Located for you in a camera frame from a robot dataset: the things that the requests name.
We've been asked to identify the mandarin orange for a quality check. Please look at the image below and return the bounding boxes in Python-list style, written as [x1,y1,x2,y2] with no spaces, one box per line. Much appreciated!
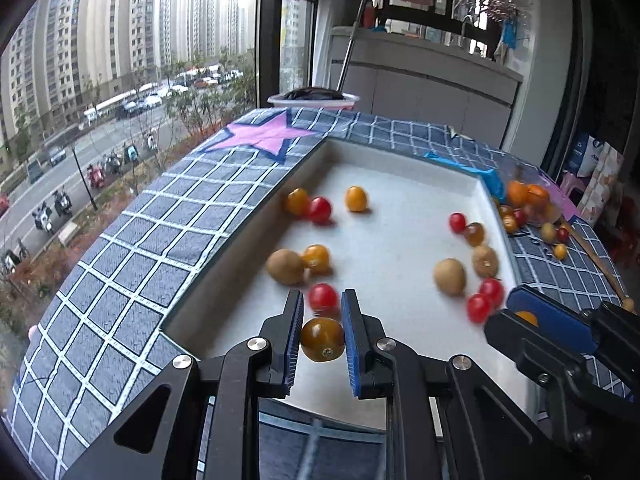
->
[527,184,551,211]
[506,180,531,207]

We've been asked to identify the red plastic stool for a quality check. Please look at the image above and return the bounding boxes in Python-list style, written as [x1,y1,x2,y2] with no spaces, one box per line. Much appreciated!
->
[605,195,640,266]

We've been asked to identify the dark window frame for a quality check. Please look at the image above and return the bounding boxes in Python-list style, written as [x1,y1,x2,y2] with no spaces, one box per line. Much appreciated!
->
[255,0,287,111]

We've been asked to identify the clear glass bowl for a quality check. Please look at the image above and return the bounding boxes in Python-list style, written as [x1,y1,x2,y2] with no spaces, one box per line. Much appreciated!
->
[500,157,568,226]

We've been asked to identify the pink bin with black bag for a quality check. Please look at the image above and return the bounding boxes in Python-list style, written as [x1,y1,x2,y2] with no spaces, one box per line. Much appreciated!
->
[266,87,362,112]

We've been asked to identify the metal pole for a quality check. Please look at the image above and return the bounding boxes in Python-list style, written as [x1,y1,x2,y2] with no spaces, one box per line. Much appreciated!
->
[336,0,376,92]

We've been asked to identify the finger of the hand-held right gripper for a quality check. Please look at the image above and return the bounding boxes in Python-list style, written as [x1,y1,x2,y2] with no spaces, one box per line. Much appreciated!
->
[506,284,640,376]
[484,311,581,386]

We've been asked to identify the blue and white shopping bag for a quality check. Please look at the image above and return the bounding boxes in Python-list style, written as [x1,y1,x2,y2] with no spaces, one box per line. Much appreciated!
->
[565,132,603,178]

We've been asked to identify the white rectangular tray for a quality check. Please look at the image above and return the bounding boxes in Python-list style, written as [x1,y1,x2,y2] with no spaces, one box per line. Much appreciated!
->
[160,137,538,433]

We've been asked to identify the checkered gift bag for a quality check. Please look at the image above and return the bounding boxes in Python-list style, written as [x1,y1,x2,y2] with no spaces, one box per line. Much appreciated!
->
[580,142,626,226]

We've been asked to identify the blue plastic bag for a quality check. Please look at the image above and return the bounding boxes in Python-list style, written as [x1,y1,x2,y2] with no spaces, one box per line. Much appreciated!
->
[424,150,506,200]

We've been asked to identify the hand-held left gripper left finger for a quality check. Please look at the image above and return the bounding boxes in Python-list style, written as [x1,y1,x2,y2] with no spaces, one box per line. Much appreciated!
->
[65,290,306,480]

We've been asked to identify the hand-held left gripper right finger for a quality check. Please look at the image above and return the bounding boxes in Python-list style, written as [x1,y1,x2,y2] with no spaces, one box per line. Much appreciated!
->
[341,288,566,480]

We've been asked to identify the pink plastic stool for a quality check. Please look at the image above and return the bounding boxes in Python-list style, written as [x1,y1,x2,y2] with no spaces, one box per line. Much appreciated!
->
[559,172,588,201]

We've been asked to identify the long wooden stick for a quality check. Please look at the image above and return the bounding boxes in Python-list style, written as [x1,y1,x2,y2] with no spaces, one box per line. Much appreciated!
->
[562,220,628,301]

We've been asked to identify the pile of cherry tomatoes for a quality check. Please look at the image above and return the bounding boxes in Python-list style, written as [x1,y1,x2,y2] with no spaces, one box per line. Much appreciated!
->
[497,204,571,261]

